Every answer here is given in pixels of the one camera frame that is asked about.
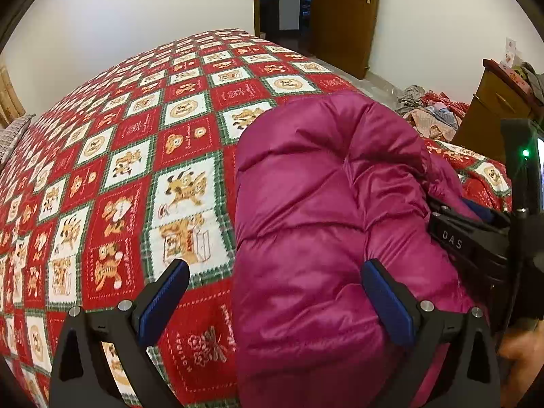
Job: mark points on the wall stickers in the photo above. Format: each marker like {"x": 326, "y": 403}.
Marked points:
{"x": 512, "y": 53}

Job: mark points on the magenta down jacket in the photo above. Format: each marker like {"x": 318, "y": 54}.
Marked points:
{"x": 323, "y": 204}

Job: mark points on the brown wooden door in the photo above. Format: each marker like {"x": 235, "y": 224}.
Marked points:
{"x": 340, "y": 12}

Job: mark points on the red checkered printed blanket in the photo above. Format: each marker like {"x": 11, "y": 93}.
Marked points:
{"x": 127, "y": 170}

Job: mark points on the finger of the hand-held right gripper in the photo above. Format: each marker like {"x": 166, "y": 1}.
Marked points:
{"x": 476, "y": 209}

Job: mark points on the grey folded cloth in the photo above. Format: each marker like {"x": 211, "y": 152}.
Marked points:
{"x": 531, "y": 78}

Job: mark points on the brown wooden cabinet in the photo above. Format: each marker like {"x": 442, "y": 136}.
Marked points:
{"x": 493, "y": 110}

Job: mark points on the pile of clothes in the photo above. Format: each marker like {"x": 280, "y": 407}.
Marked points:
{"x": 429, "y": 108}

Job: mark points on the person's right hand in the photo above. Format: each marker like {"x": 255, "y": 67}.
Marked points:
{"x": 522, "y": 348}

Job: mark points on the striped pillow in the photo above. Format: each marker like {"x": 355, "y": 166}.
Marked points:
{"x": 12, "y": 136}

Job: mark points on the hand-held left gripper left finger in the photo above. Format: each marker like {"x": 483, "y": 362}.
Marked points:
{"x": 163, "y": 301}

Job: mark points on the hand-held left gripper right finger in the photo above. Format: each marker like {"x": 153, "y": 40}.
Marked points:
{"x": 389, "y": 301}

